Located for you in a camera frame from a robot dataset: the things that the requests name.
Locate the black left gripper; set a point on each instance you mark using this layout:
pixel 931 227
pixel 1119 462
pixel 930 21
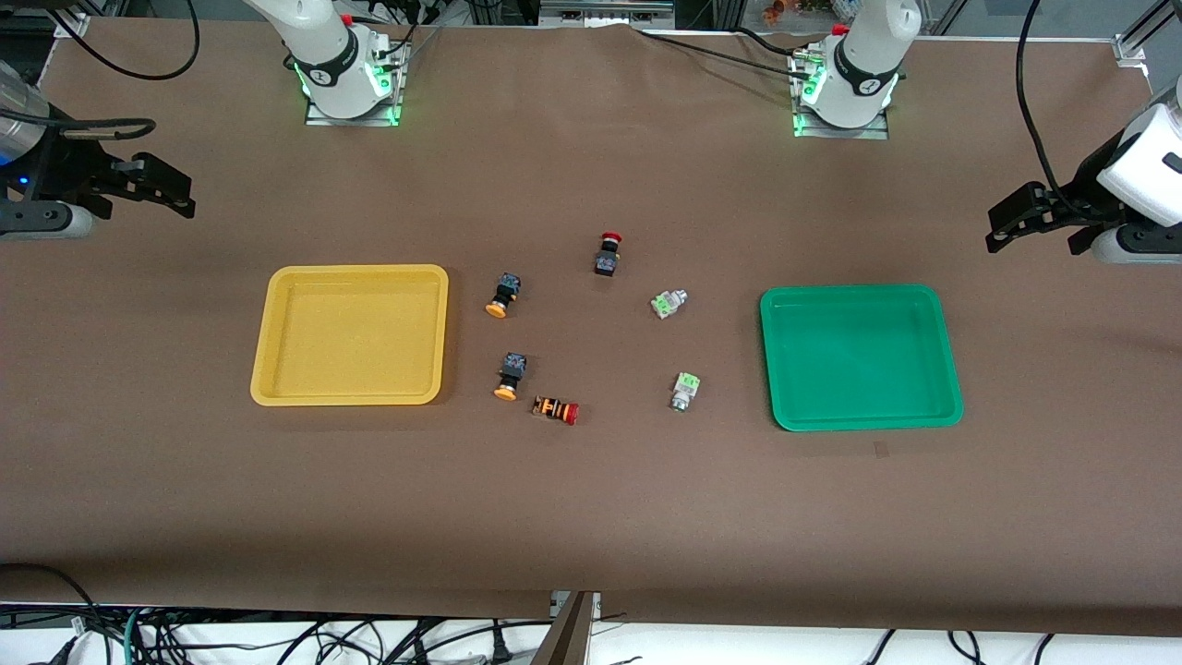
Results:
pixel 1082 191

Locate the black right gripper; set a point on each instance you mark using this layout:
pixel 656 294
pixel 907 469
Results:
pixel 66 171

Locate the yellow push button switch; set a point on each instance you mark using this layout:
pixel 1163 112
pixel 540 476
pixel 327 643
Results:
pixel 501 296
pixel 509 377

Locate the green push button switch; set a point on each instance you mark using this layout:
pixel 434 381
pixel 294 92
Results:
pixel 684 391
pixel 669 303

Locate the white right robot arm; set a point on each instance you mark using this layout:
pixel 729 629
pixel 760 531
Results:
pixel 323 46

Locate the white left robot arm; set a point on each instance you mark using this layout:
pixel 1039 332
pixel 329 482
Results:
pixel 868 55

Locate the green plastic tray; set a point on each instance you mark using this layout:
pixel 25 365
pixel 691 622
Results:
pixel 859 360

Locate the yellow plastic tray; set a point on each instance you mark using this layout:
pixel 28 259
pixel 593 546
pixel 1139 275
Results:
pixel 351 337

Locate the red button black base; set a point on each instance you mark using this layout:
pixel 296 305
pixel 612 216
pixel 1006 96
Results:
pixel 608 254

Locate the red button orange striped body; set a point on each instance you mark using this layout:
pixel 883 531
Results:
pixel 556 409

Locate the brown table cover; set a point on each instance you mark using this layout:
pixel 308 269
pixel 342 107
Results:
pixel 591 517

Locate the brown wooden beam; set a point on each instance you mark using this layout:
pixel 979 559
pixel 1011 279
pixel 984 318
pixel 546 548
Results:
pixel 568 637

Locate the small white corner bracket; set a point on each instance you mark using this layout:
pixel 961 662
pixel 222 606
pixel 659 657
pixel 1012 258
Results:
pixel 72 23

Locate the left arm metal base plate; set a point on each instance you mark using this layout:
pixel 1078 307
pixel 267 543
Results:
pixel 802 127

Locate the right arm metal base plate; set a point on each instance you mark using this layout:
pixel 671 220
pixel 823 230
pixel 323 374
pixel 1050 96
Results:
pixel 399 92

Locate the silver aluminium frame rail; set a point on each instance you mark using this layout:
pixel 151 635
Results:
pixel 605 11

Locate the white metal bracket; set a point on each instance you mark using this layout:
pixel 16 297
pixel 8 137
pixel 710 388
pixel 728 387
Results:
pixel 597 605

